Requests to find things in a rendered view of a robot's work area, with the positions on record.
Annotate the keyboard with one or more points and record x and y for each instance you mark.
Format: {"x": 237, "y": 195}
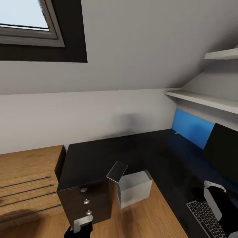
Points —
{"x": 207, "y": 220}

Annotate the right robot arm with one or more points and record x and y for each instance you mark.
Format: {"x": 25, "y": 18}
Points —
{"x": 224, "y": 210}

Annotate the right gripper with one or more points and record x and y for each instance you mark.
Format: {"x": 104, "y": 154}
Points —
{"x": 199, "y": 193}

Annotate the notebook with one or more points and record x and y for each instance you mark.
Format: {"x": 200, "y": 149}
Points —
{"x": 117, "y": 171}

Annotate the monitor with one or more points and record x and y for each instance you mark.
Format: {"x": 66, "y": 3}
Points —
{"x": 221, "y": 151}

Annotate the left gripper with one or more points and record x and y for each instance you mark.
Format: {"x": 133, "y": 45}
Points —
{"x": 83, "y": 233}

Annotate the mouse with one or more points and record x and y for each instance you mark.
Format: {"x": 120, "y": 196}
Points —
{"x": 198, "y": 199}

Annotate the desk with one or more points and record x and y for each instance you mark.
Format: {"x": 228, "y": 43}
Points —
{"x": 173, "y": 162}

